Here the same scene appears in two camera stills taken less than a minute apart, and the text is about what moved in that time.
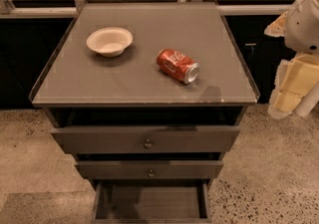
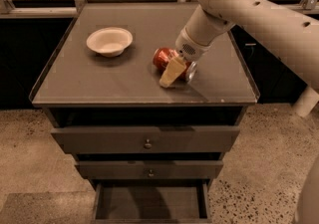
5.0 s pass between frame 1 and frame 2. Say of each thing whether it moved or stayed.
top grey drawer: stayed
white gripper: moved
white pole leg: stayed
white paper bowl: stayed
